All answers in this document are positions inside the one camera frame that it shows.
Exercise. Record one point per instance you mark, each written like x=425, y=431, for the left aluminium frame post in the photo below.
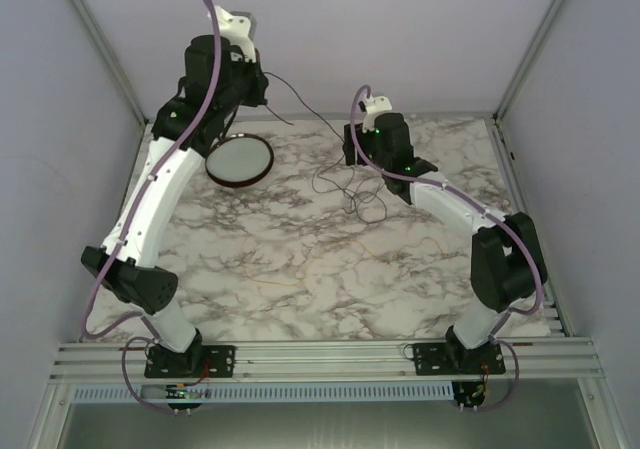
x=109, y=59

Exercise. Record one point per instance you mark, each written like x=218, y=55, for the front aluminium rail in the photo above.
x=324, y=361

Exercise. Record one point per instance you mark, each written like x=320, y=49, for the right aluminium frame post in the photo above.
x=533, y=52

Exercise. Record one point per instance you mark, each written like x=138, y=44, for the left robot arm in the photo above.
x=191, y=131

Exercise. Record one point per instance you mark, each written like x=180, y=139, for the right controller board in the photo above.
x=470, y=395

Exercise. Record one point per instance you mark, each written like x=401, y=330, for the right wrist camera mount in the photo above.
x=372, y=107

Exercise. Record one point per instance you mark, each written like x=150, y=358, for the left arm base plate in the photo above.
x=208, y=361

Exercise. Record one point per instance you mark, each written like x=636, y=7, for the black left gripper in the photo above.
x=260, y=82

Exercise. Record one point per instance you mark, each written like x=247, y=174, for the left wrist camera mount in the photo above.
x=238, y=29

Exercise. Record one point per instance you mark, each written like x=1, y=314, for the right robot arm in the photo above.
x=507, y=269

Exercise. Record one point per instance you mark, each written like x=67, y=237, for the round brown-rimmed white dish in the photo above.
x=239, y=160

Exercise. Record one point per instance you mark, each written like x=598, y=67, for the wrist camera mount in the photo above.
x=238, y=29
x=372, y=107

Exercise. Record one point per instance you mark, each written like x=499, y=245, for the aluminium frame post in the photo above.
x=109, y=59
x=533, y=52

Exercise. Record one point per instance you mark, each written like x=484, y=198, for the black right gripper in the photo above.
x=348, y=146

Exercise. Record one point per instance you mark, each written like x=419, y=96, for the controller board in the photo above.
x=470, y=395
x=185, y=398

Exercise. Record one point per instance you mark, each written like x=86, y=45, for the left controller board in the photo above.
x=185, y=398

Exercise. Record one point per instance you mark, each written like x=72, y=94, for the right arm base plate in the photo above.
x=442, y=358

